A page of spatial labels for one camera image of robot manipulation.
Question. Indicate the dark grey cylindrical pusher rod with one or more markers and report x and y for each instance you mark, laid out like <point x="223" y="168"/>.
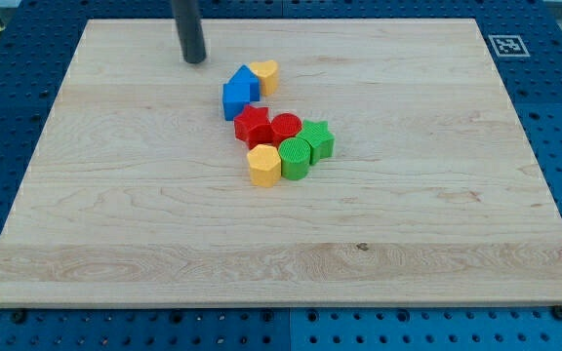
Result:
<point x="187" y="17"/>

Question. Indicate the yellow heart block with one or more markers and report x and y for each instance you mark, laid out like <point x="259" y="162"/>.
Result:
<point x="268" y="74"/>

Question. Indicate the blue arrow-shaped block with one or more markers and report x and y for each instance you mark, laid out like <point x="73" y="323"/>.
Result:
<point x="241" y="89"/>

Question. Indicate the red star block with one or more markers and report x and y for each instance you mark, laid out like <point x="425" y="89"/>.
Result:
<point x="253" y="126"/>

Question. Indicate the red cylinder block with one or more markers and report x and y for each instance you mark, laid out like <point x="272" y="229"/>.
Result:
<point x="283" y="126"/>

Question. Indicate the yellow hexagon block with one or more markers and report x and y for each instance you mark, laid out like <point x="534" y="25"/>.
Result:
<point x="264" y="165"/>

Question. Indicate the green cylinder block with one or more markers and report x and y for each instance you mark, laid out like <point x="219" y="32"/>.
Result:
<point x="295" y="158"/>

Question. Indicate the green star block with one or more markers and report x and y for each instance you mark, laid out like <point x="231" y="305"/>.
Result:
<point x="319" y="138"/>

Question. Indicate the light wooden board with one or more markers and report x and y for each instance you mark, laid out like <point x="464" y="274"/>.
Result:
<point x="138" y="195"/>

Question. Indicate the white fiducial marker tag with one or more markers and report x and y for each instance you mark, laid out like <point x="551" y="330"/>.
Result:
<point x="508" y="46"/>

